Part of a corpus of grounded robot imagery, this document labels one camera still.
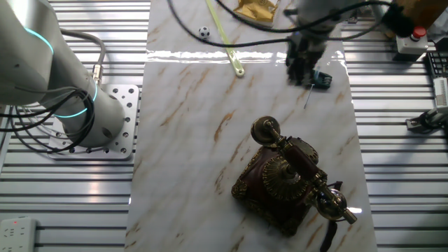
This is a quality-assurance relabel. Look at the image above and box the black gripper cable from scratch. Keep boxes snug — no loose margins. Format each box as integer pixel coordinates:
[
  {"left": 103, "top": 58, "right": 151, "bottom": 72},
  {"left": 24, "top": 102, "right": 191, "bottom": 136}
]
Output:
[{"left": 167, "top": 0, "right": 393, "bottom": 48}]

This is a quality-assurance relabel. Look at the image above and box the small blue-handled screwdriver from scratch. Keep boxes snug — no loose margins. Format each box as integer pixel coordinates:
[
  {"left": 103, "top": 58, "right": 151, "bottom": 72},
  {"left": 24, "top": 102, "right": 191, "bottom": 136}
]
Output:
[{"left": 303, "top": 66, "right": 321, "bottom": 109}]

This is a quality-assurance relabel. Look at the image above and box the white power strip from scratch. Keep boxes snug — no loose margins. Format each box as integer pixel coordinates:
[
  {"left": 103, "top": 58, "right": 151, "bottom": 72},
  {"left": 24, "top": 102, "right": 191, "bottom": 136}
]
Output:
[{"left": 0, "top": 216, "right": 38, "bottom": 252}]

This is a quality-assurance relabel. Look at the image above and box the dark phone cord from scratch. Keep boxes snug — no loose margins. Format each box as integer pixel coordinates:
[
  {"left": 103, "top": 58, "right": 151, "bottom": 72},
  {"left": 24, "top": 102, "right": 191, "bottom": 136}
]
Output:
[{"left": 318, "top": 181, "right": 344, "bottom": 252}]

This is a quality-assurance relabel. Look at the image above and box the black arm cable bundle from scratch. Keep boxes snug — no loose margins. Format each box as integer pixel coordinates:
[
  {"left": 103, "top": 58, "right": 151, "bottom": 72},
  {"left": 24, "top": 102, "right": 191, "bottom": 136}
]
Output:
[{"left": 0, "top": 87, "right": 96, "bottom": 153}]

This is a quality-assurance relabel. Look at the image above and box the black fuzzy microphone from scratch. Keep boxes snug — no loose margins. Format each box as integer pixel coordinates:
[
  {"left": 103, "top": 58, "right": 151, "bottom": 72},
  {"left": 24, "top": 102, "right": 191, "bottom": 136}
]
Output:
[{"left": 381, "top": 2, "right": 416, "bottom": 38}]

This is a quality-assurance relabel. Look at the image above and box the red emergency stop button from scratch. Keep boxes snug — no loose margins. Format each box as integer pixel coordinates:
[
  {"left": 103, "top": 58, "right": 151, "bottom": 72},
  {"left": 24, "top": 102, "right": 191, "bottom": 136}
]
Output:
[{"left": 395, "top": 26, "right": 428, "bottom": 55}]

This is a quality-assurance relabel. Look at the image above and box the metal camera mount clamp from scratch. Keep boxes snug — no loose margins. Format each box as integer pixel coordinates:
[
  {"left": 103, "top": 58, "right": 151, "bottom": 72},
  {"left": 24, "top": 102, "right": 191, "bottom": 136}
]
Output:
[{"left": 405, "top": 107, "right": 448, "bottom": 134}]

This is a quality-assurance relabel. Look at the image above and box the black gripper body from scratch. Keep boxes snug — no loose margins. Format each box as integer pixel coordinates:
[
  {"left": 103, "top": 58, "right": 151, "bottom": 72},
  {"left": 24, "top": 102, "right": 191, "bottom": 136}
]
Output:
[{"left": 285, "top": 31, "right": 329, "bottom": 71}]

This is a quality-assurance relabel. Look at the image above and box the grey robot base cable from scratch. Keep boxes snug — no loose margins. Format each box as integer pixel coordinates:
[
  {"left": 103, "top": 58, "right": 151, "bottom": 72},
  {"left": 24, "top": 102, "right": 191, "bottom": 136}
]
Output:
[{"left": 59, "top": 28, "right": 107, "bottom": 87}]

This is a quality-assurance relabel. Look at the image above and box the yellow-green fly swatter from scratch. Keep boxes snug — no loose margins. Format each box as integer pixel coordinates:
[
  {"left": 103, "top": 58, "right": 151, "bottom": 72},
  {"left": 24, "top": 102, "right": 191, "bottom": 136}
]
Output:
[{"left": 205, "top": 0, "right": 246, "bottom": 78}]

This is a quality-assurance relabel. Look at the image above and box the green hex key set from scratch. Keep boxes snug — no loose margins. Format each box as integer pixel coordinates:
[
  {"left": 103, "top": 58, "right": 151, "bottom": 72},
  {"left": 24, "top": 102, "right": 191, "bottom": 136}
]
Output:
[{"left": 311, "top": 69, "right": 333, "bottom": 90}]

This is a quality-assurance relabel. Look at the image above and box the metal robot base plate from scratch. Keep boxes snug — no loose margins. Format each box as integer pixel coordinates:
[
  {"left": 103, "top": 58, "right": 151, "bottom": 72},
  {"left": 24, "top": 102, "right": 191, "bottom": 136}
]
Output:
[{"left": 47, "top": 83, "right": 140, "bottom": 161}]

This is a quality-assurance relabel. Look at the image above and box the white crumpled sheet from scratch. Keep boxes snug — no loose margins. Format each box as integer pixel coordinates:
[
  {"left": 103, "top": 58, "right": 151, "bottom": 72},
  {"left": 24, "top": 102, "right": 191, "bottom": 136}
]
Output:
[{"left": 427, "top": 15, "right": 448, "bottom": 43}]

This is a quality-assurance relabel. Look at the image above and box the gold tissue pack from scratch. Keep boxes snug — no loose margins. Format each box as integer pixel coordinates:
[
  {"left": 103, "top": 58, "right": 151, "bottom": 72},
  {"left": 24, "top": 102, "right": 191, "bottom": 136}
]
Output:
[{"left": 232, "top": 0, "right": 281, "bottom": 28}]

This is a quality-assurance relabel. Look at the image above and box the brown cardboard box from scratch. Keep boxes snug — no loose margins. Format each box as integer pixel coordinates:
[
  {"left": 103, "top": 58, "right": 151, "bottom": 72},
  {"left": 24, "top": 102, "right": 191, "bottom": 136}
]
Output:
[{"left": 395, "top": 0, "right": 448, "bottom": 31}]

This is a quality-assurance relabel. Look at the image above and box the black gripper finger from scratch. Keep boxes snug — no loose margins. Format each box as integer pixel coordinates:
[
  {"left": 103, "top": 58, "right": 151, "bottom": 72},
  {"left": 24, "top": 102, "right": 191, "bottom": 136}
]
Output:
[
  {"left": 286, "top": 64, "right": 302, "bottom": 87},
  {"left": 300, "top": 66, "right": 315, "bottom": 87}
]

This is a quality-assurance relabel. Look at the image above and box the black keyboard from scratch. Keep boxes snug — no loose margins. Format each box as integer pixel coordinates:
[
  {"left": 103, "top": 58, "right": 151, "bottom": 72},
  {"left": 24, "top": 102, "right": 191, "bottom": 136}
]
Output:
[{"left": 426, "top": 51, "right": 448, "bottom": 78}]

